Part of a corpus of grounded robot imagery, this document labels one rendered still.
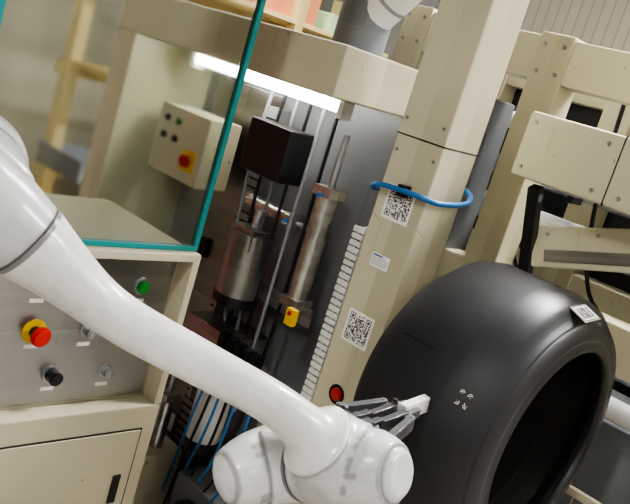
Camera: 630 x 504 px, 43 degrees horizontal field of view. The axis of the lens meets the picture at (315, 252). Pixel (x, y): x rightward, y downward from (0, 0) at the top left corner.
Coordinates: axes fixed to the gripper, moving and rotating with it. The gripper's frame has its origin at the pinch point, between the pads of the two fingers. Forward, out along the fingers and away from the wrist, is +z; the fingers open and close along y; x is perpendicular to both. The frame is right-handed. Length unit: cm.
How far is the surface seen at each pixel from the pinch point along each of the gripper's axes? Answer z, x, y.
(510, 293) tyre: 23.4, -17.7, 0.6
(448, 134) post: 30, -41, 27
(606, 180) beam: 56, -37, 4
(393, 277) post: 25.4, -9.1, 29.0
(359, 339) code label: 22.9, 6.7, 32.3
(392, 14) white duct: 65, -60, 78
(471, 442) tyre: 5.2, 2.9, -9.6
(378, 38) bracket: 65, -53, 81
